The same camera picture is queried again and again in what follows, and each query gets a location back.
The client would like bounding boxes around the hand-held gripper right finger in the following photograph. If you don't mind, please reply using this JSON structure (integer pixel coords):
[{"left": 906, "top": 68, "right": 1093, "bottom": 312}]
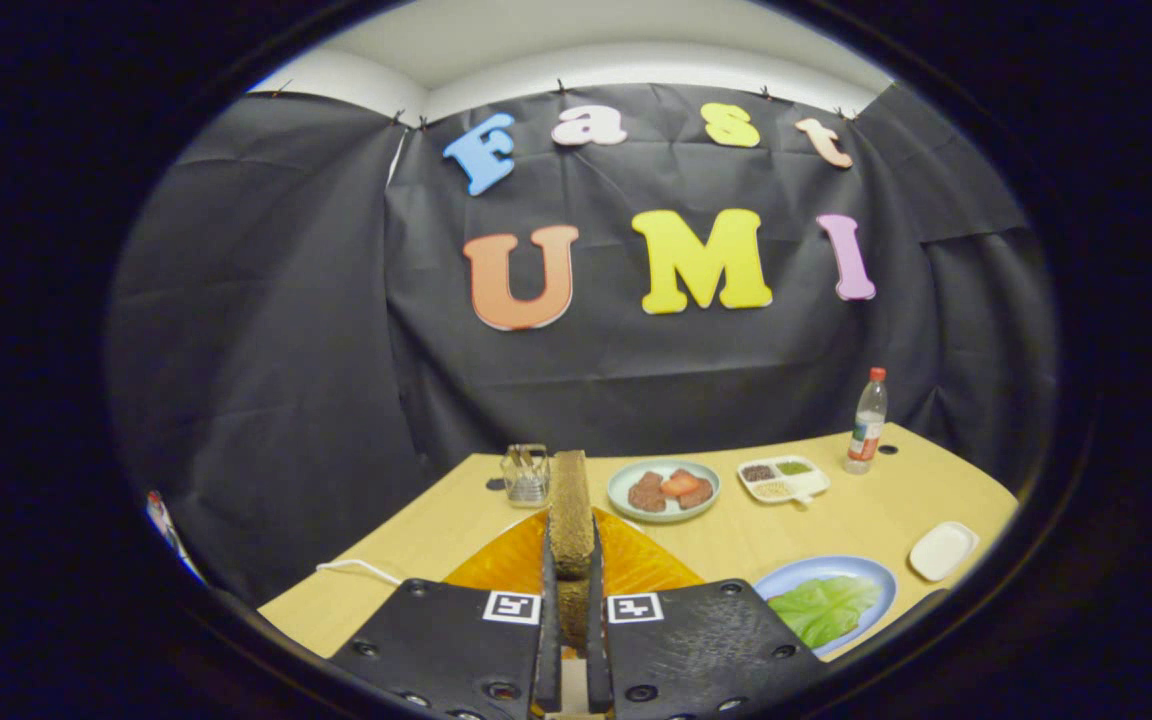
[{"left": 586, "top": 508, "right": 830, "bottom": 720}]

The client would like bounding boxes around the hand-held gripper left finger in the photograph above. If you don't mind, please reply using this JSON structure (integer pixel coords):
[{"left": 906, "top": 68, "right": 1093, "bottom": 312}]
[{"left": 328, "top": 508, "right": 562, "bottom": 720}]

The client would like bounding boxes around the brown toasted bread slice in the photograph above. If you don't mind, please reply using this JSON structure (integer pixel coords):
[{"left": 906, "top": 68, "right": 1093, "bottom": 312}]
[{"left": 548, "top": 450, "right": 597, "bottom": 651}]

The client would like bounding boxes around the green lettuce leaf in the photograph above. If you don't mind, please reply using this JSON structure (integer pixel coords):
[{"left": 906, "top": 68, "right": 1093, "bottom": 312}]
[{"left": 768, "top": 575, "right": 882, "bottom": 649}]

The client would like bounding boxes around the pale green plate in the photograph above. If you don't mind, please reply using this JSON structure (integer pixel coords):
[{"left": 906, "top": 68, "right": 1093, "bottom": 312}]
[{"left": 607, "top": 459, "right": 722, "bottom": 524}]

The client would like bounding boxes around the blue plate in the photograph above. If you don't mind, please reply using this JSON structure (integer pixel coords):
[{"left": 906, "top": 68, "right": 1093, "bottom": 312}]
[{"left": 754, "top": 555, "right": 898, "bottom": 658}]

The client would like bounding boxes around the white divided condiment dish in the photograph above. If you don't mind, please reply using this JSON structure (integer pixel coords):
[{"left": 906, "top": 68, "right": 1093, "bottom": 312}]
[{"left": 736, "top": 455, "right": 831, "bottom": 507}]

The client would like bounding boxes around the clear bottle with red cap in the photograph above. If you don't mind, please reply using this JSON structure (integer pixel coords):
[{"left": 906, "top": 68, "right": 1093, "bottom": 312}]
[{"left": 844, "top": 367, "right": 889, "bottom": 475}]

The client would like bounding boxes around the white oblong dish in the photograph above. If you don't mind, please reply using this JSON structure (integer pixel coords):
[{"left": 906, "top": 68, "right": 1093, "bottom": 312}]
[{"left": 908, "top": 521, "right": 980, "bottom": 583}]

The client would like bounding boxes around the black backdrop cloth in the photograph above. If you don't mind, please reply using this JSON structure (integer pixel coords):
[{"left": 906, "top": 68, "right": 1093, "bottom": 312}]
[{"left": 101, "top": 80, "right": 1062, "bottom": 606}]

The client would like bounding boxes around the small wire rack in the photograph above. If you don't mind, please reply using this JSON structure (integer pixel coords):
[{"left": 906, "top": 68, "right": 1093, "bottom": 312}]
[{"left": 501, "top": 444, "right": 551, "bottom": 508}]

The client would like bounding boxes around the white cable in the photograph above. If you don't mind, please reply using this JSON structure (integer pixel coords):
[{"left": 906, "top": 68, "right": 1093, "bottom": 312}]
[{"left": 316, "top": 558, "right": 405, "bottom": 587}]

